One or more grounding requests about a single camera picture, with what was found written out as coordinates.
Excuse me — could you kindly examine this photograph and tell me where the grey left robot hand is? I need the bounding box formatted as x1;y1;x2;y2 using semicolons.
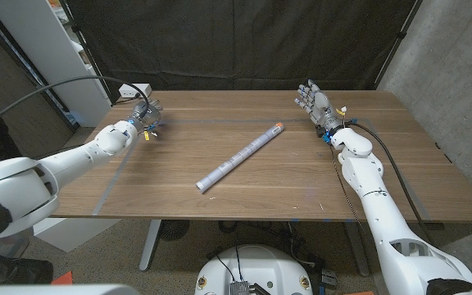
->
127;98;164;138

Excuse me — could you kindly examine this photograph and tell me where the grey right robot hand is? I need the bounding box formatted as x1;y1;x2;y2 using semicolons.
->
294;79;346;134

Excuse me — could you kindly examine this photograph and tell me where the white wrapping paper roll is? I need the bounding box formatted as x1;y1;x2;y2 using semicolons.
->
195;121;285;194

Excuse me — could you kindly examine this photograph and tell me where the white power strip box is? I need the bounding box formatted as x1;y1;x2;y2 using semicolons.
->
118;83;153;99

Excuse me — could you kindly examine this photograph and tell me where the grey tape outline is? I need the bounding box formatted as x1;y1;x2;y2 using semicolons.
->
92;117;432;218

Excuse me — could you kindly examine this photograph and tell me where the black backdrop stand pole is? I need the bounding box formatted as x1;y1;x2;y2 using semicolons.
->
57;0;116;104
373;0;424;90

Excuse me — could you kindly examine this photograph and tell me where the black backdrop curtain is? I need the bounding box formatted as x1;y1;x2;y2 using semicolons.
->
62;0;420;92

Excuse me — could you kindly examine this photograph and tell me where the black round fan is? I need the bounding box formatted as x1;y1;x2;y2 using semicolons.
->
157;220;191;243

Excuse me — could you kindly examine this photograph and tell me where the white cabinet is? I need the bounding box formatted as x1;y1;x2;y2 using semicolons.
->
0;0;112;128

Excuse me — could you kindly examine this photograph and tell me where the grey table leg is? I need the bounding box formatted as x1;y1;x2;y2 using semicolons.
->
344;222;371;278
138;220;162;272

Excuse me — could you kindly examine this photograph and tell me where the grey power adapter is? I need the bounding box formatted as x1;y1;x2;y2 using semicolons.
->
320;269;338;288

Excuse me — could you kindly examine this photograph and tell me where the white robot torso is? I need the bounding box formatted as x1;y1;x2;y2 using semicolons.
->
194;244;314;295

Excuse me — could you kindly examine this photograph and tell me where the orange flat object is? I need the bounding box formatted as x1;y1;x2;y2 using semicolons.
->
50;270;74;286

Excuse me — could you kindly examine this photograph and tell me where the clear plastic bin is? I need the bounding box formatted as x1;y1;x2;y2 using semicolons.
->
0;235;30;257

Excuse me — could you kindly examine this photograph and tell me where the black bag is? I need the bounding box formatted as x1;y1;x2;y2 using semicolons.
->
0;247;55;286

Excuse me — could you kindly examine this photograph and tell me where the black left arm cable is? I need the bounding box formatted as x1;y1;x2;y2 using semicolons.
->
0;75;151;136

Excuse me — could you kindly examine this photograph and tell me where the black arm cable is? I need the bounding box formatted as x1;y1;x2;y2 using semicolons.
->
348;120;433;243
0;75;151;136

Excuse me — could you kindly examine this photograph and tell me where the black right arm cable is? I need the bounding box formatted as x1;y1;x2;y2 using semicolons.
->
348;120;433;243

